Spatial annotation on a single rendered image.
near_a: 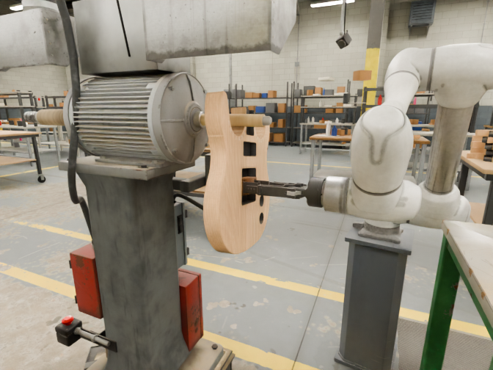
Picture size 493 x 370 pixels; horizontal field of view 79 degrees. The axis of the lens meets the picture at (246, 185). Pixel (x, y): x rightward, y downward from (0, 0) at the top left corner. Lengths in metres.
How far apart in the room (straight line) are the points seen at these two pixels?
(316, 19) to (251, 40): 11.75
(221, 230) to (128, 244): 0.39
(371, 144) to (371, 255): 0.96
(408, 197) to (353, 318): 1.05
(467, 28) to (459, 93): 11.02
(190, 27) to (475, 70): 0.82
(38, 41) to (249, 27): 0.64
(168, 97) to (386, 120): 0.51
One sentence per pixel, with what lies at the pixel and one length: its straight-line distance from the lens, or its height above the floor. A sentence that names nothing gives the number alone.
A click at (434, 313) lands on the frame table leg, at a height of 0.62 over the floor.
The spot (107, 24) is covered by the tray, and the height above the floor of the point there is 1.50.
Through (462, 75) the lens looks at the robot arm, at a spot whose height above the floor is 1.37.
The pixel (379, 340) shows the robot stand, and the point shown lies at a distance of 1.72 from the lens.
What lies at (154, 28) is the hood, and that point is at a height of 1.45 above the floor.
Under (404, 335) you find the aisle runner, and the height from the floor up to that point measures 0.00.
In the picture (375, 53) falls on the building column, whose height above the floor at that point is 2.48.
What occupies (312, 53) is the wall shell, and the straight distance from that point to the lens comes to 12.16.
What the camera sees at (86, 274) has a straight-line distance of 1.22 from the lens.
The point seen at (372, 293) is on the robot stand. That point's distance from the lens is 1.59.
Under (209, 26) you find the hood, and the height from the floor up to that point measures 1.44.
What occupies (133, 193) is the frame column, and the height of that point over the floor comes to 1.04.
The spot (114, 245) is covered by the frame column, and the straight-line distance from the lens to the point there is 1.06.
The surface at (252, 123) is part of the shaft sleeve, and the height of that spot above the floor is 1.24.
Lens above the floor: 1.28
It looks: 14 degrees down
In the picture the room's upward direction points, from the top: straight up
